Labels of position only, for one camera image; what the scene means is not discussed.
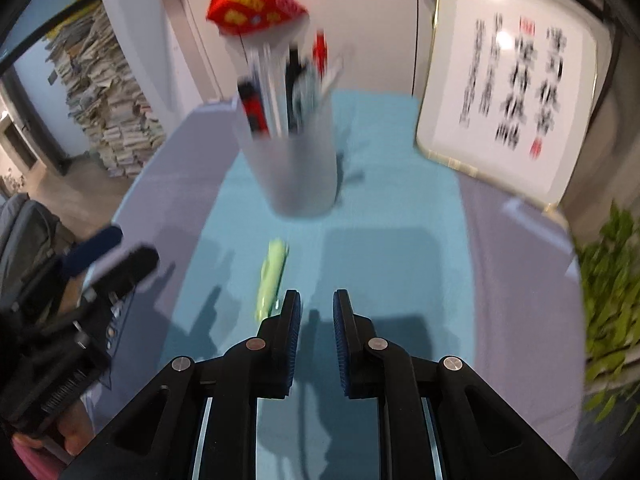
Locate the white slim pen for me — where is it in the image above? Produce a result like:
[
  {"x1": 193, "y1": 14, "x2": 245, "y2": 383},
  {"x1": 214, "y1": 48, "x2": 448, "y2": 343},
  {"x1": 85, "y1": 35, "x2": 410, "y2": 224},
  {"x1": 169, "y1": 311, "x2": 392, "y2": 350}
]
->
[{"x1": 320, "y1": 56, "x2": 344, "y2": 102}]

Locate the left human hand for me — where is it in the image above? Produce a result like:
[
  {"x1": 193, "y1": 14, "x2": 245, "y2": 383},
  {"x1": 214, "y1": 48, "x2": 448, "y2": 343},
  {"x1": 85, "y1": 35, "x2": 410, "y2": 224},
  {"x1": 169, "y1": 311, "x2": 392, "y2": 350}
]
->
[{"x1": 12, "y1": 401, "x2": 94, "y2": 457}]

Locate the green potted plant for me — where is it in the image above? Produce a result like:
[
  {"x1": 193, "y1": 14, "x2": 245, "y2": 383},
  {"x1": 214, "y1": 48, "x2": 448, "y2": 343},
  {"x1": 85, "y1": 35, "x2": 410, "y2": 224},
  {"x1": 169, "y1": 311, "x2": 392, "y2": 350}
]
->
[{"x1": 576, "y1": 203, "x2": 640, "y2": 430}]

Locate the clear gel pen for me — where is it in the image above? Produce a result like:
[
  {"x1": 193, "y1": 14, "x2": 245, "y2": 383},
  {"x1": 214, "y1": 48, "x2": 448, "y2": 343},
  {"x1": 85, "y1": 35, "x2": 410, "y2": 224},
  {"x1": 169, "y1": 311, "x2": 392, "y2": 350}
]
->
[{"x1": 247, "y1": 44, "x2": 284, "y2": 138}]

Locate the red zongzi hanging ornament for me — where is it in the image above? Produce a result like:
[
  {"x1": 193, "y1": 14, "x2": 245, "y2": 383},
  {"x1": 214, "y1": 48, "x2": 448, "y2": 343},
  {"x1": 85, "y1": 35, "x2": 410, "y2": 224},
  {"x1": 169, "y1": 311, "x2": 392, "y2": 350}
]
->
[{"x1": 206, "y1": 0, "x2": 308, "y2": 36}]

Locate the red pen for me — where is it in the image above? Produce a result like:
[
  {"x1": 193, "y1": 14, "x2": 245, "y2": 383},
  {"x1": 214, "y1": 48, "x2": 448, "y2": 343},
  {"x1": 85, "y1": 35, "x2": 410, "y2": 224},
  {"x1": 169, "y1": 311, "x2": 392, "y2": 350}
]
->
[{"x1": 312, "y1": 29, "x2": 328, "y2": 78}]

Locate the light green highlighter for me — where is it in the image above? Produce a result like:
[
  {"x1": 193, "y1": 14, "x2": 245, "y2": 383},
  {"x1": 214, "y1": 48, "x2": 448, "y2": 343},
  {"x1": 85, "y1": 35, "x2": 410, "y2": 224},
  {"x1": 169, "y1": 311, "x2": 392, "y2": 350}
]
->
[{"x1": 255, "y1": 238, "x2": 288, "y2": 323}]

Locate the dark grey chair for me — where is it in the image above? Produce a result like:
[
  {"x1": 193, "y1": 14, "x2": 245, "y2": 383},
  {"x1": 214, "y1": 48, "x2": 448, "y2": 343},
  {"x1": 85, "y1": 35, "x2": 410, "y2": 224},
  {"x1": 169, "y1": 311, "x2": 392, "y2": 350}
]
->
[{"x1": 1, "y1": 193, "x2": 77, "y2": 312}]

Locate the light blue table mat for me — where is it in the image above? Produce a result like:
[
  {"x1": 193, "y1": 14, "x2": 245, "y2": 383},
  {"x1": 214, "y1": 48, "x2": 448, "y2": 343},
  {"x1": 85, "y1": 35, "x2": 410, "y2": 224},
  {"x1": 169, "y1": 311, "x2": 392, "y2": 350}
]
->
[{"x1": 164, "y1": 91, "x2": 475, "y2": 479}]

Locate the translucent plastic cup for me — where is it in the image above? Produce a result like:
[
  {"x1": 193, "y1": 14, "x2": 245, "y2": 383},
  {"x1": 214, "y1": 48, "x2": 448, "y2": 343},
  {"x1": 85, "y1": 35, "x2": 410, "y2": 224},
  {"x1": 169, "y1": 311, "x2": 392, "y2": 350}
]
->
[{"x1": 231, "y1": 96, "x2": 338, "y2": 218}]

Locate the stack of newspapers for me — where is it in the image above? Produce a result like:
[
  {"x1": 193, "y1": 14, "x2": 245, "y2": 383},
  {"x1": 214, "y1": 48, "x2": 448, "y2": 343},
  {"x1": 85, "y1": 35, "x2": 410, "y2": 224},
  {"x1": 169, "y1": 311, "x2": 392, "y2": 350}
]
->
[{"x1": 46, "y1": 2, "x2": 166, "y2": 179}]

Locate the framed calligraphy board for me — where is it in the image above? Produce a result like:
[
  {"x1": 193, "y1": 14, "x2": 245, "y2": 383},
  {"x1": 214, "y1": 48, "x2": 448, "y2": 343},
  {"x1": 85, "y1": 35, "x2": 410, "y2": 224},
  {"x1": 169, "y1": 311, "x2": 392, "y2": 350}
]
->
[{"x1": 416, "y1": 0, "x2": 597, "y2": 208}]

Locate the black pen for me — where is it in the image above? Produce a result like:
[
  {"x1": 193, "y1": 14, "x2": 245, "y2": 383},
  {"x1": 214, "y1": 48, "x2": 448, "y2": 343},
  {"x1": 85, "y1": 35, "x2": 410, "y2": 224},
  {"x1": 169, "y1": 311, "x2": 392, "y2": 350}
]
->
[{"x1": 285, "y1": 44, "x2": 307, "y2": 134}]

